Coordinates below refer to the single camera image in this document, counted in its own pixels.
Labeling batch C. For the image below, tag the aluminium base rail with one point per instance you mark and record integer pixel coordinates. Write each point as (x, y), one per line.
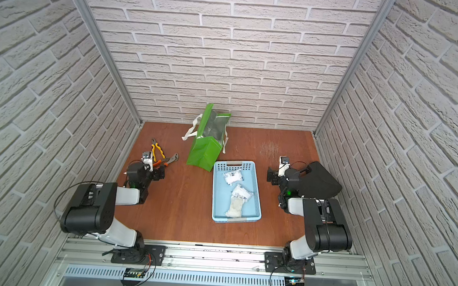
(217, 264)

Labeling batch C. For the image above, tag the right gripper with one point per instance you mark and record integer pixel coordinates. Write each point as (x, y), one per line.
(273, 176)

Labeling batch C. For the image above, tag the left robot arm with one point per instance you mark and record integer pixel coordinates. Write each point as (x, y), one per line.
(91, 212)

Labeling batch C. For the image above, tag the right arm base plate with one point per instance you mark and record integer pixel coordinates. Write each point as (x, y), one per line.
(277, 262)

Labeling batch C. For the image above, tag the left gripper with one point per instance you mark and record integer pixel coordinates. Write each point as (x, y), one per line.
(156, 172)

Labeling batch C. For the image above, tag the orange handled groove pliers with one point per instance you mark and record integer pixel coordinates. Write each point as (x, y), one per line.
(166, 162)

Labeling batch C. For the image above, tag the white ice pack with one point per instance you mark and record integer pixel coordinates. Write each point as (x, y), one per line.
(232, 177)
(241, 193)
(235, 209)

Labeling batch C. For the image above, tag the light blue plastic basket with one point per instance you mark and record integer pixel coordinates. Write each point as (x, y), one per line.
(251, 210)

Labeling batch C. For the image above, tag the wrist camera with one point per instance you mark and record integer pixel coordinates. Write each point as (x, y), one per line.
(147, 160)
(284, 164)

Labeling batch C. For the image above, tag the green insulated delivery bag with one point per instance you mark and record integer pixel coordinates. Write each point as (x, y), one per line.
(209, 132)

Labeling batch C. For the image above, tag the yellow handled pliers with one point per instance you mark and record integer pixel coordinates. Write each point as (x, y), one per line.
(157, 151)

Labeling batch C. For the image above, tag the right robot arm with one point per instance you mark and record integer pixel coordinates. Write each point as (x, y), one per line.
(310, 193)

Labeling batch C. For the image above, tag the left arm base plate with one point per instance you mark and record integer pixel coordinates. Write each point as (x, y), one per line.
(149, 254)

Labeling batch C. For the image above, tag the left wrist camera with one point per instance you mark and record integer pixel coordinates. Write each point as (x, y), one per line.
(147, 160)

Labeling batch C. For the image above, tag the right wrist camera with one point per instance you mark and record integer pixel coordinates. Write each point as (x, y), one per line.
(284, 164)

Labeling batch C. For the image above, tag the left controller board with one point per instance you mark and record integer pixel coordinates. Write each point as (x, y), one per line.
(134, 277)

